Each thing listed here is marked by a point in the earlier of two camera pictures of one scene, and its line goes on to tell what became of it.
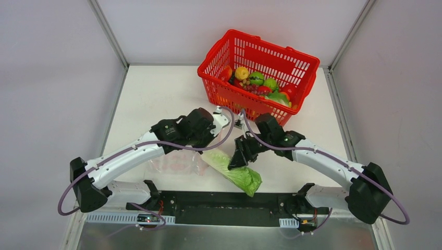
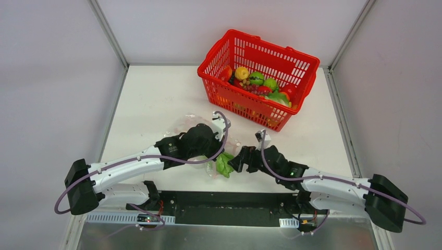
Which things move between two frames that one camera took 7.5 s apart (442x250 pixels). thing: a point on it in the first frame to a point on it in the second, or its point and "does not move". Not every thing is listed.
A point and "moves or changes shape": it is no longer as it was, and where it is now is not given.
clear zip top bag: x=180 y=163 moves or changes shape
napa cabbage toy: x=243 y=177 moves or changes shape
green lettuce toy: x=279 y=97 does not move
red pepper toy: x=264 y=90 does not move
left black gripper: x=210 y=129 to x=210 y=148
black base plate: x=192 y=208 does not move
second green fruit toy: x=271 y=83 does not move
